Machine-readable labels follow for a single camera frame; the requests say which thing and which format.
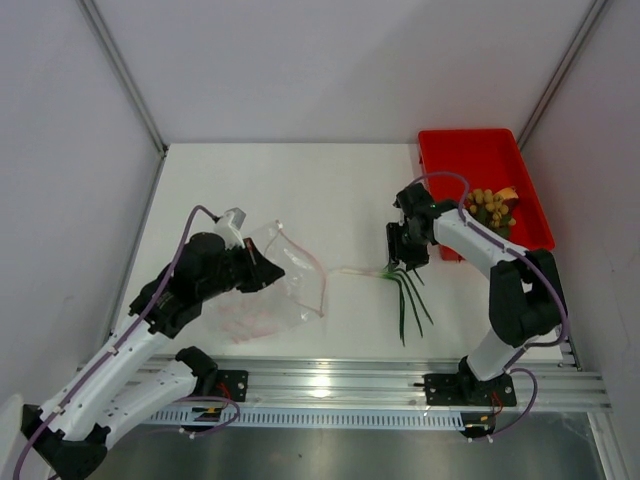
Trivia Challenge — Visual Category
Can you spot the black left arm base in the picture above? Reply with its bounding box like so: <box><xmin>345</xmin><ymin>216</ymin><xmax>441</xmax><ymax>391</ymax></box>
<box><xmin>197</xmin><ymin>370</ymin><xmax>249</xmax><ymax>402</ymax></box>

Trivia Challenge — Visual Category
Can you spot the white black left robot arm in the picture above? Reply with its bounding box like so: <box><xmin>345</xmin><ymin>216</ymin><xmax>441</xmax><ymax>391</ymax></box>
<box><xmin>19</xmin><ymin>233</ymin><xmax>285</xmax><ymax>479</ymax></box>

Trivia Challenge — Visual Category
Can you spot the white slotted cable duct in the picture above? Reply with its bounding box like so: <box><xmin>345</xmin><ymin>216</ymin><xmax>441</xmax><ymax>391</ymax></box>
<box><xmin>143</xmin><ymin>406</ymin><xmax>464</xmax><ymax>431</ymax></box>

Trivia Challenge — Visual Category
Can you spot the aluminium corner post right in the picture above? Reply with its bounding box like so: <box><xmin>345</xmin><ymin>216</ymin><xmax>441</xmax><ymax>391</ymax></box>
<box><xmin>516</xmin><ymin>0</ymin><xmax>614</xmax><ymax>152</ymax></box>

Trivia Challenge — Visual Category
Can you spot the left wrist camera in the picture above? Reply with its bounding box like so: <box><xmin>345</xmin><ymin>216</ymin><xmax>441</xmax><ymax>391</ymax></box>
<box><xmin>213</xmin><ymin>207</ymin><xmax>246</xmax><ymax>250</ymax></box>

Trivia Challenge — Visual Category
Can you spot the red plastic bin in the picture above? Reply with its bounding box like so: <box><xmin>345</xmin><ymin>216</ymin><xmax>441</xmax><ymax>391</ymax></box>
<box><xmin>418</xmin><ymin>128</ymin><xmax>555</xmax><ymax>250</ymax></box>

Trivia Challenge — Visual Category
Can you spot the brown longan fruit bunch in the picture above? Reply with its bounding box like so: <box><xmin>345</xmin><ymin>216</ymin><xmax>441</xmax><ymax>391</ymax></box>
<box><xmin>464</xmin><ymin>189</ymin><xmax>518</xmax><ymax>237</ymax></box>

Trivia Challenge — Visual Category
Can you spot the aluminium corner post left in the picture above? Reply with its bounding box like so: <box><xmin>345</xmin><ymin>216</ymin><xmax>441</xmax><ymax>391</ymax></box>
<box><xmin>77</xmin><ymin>0</ymin><xmax>167</xmax><ymax>159</ymax></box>

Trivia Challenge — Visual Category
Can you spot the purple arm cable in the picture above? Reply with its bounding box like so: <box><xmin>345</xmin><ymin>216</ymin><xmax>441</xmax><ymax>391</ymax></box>
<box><xmin>412</xmin><ymin>171</ymin><xmax>571</xmax><ymax>444</ymax></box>
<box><xmin>12</xmin><ymin>204</ymin><xmax>241</xmax><ymax>480</ymax></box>

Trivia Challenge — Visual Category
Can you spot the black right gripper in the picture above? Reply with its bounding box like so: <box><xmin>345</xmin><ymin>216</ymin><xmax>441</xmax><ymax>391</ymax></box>
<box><xmin>386</xmin><ymin>221</ymin><xmax>430</xmax><ymax>272</ymax></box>

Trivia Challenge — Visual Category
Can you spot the green spring onion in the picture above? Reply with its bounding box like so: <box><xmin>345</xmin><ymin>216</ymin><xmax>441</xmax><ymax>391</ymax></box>
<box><xmin>330</xmin><ymin>264</ymin><xmax>435</xmax><ymax>347</ymax></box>

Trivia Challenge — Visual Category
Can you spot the clear pink-dotted zip bag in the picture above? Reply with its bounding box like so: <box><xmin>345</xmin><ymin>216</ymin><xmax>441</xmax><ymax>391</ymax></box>
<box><xmin>202</xmin><ymin>220</ymin><xmax>327</xmax><ymax>344</ymax></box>

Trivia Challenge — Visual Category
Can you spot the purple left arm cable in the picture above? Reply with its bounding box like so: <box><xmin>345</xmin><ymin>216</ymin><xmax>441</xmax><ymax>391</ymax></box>
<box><xmin>12</xmin><ymin>204</ymin><xmax>241</xmax><ymax>480</ymax></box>

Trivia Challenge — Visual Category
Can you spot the aluminium front rail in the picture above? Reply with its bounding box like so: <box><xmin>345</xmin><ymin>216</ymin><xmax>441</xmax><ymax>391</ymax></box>
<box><xmin>216</xmin><ymin>357</ymin><xmax>612</xmax><ymax>412</ymax></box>

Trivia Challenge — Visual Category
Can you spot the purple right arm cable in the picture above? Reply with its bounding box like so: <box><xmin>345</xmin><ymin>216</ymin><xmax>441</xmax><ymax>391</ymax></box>
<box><xmin>412</xmin><ymin>171</ymin><xmax>571</xmax><ymax>444</ymax></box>

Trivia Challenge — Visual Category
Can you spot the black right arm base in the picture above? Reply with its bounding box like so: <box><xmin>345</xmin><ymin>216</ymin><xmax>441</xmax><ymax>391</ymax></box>
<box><xmin>414</xmin><ymin>373</ymin><xmax>517</xmax><ymax>407</ymax></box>

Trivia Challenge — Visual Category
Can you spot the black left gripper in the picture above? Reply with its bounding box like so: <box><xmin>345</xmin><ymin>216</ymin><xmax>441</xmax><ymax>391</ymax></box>
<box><xmin>199</xmin><ymin>237</ymin><xmax>285</xmax><ymax>301</ymax></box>

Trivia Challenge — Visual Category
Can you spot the aluminium corner post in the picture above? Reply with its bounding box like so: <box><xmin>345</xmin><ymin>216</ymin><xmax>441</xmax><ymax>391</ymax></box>
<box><xmin>77</xmin><ymin>0</ymin><xmax>167</xmax><ymax>159</ymax></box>
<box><xmin>516</xmin><ymin>0</ymin><xmax>614</xmax><ymax>152</ymax></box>

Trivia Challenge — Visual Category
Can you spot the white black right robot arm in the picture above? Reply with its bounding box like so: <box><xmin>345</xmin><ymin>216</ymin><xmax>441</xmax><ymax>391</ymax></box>
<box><xmin>386</xmin><ymin>182</ymin><xmax>568</xmax><ymax>405</ymax></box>

